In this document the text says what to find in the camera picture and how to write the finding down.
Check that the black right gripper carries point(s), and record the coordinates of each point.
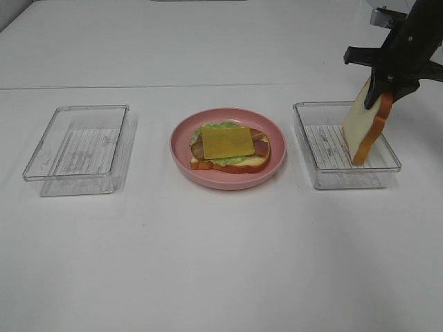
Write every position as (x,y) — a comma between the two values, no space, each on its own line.
(402,60)

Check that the bread slice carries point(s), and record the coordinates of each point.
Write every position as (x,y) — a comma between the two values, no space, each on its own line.
(362,127)
(235,165)

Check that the yellow cheese slice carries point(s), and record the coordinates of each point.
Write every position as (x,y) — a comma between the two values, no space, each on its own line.
(227,142)

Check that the green lettuce leaf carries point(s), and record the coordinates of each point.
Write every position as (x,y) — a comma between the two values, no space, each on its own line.
(225,143)

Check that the curved bacon strip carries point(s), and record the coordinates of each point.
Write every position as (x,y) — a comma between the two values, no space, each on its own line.
(228,145)

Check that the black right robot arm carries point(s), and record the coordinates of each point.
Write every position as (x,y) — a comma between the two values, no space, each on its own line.
(421,12)

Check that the clear right bread tray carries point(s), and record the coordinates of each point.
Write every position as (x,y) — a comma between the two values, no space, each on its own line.
(318,128)

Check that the pink round plate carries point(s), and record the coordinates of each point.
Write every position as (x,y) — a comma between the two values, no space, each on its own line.
(181,136)

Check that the clear left ingredient tray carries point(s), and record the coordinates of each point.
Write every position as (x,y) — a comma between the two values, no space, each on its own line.
(84,150)

